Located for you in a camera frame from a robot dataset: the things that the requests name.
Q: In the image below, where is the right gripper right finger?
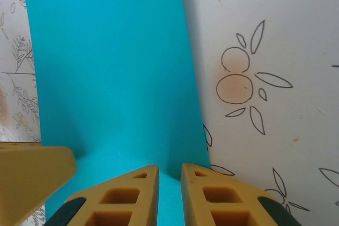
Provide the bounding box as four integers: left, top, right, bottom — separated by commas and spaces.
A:
181, 164, 302, 226

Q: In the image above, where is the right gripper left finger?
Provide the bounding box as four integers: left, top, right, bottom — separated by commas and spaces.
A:
46, 164, 161, 226

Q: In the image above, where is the blue cloth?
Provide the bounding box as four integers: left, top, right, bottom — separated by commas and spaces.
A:
20, 0, 212, 226

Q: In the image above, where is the floral table mat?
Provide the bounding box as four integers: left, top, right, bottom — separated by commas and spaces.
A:
0, 0, 339, 226

